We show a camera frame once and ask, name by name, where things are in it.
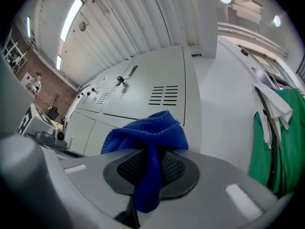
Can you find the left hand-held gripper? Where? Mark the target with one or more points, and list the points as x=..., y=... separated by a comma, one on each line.
x=35, y=121

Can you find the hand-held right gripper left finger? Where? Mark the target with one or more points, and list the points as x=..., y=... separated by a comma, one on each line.
x=95, y=187

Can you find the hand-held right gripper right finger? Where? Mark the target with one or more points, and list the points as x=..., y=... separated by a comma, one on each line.
x=202, y=199

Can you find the blue cloth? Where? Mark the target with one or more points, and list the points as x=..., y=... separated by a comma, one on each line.
x=147, y=132

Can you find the grey metal locker cabinet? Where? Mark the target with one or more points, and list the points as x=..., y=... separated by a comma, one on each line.
x=143, y=80

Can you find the black-headed locker keys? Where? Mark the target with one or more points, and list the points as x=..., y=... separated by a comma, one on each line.
x=93, y=89
x=120, y=80

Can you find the potted bare plant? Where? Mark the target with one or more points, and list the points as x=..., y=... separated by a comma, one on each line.
x=53, y=113

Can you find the fluorescent ceiling light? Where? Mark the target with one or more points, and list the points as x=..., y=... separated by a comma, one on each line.
x=28, y=26
x=71, y=18
x=58, y=62

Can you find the black clothes rack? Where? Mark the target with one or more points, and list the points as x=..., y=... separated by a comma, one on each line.
x=275, y=151

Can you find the round ceiling sensor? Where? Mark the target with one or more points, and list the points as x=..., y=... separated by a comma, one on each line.
x=82, y=25

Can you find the green jacket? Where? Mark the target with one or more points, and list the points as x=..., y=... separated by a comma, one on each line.
x=293, y=139

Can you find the white shirt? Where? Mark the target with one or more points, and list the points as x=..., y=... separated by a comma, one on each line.
x=276, y=104

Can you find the pile of white boxes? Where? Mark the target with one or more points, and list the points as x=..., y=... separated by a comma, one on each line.
x=246, y=8

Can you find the dark blue wall poster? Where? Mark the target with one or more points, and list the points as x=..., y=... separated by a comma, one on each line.
x=259, y=74

